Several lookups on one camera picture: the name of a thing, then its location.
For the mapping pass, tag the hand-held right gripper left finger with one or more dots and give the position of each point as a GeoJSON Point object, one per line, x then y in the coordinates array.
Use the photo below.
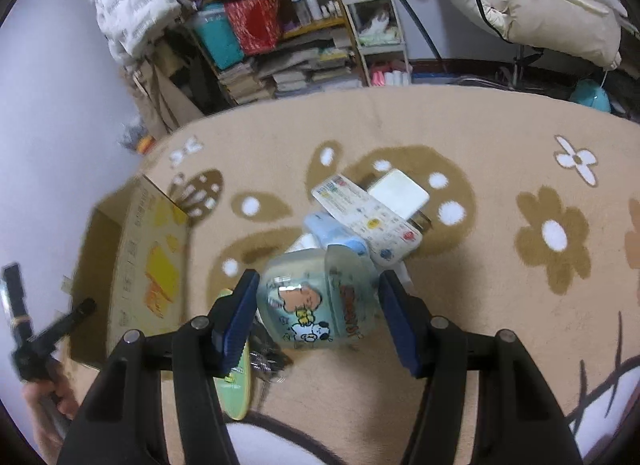
{"type": "Point", "coordinates": [235, 327]}

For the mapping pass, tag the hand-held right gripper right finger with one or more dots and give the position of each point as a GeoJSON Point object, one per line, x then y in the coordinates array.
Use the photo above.
{"type": "Point", "coordinates": [400, 327]}

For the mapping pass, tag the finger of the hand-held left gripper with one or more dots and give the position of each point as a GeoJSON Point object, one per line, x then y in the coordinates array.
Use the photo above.
{"type": "Point", "coordinates": [67, 322]}

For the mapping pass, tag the light blue cartoon jar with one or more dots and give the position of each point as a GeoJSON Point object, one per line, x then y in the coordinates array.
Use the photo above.
{"type": "Point", "coordinates": [310, 300]}

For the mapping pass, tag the cardboard box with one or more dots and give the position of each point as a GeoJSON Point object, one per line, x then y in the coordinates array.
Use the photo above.
{"type": "Point", "coordinates": [135, 265]}

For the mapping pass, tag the white remote control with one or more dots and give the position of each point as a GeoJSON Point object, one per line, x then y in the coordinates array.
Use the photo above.
{"type": "Point", "coordinates": [372, 222]}

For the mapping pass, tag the light blue bottle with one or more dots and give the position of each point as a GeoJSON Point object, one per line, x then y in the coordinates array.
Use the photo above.
{"type": "Point", "coordinates": [330, 232]}

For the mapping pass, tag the person's left hand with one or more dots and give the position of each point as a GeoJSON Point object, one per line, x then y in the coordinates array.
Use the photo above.
{"type": "Point", "coordinates": [52, 410]}

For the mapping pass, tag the clear plastic item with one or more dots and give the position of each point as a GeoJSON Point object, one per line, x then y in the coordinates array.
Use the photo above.
{"type": "Point", "coordinates": [267, 360]}

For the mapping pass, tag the green round board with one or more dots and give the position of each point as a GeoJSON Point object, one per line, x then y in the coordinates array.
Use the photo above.
{"type": "Point", "coordinates": [234, 395]}

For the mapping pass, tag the beige flower printed blanket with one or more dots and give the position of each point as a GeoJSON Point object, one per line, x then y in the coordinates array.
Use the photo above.
{"type": "Point", "coordinates": [500, 270]}

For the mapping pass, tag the white square box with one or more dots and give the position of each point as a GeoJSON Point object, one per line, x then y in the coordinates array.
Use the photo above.
{"type": "Point", "coordinates": [400, 192]}

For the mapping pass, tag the colourful small items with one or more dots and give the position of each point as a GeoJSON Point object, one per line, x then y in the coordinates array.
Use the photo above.
{"type": "Point", "coordinates": [136, 140]}

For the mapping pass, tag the flattened cardboard sheets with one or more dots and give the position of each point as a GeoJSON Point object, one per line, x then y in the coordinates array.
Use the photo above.
{"type": "Point", "coordinates": [162, 90]}

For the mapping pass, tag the stack of books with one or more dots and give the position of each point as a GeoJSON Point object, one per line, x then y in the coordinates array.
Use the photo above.
{"type": "Point", "coordinates": [290, 70]}

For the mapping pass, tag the teal storage bin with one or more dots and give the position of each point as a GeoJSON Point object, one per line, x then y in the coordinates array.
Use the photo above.
{"type": "Point", "coordinates": [217, 37]}

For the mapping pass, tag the white trolley cart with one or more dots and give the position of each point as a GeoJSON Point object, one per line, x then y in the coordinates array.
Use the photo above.
{"type": "Point", "coordinates": [380, 30]}

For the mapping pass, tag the red bag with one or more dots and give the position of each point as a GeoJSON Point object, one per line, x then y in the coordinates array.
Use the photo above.
{"type": "Point", "coordinates": [252, 20]}

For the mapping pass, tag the white puffer jacket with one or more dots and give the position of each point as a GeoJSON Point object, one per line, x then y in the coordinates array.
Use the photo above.
{"type": "Point", "coordinates": [130, 0]}

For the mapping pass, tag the row of white bottles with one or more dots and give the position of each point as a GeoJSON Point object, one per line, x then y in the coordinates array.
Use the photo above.
{"type": "Point", "coordinates": [312, 5]}

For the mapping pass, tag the cream coat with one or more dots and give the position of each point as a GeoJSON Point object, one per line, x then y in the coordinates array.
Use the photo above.
{"type": "Point", "coordinates": [550, 0]}

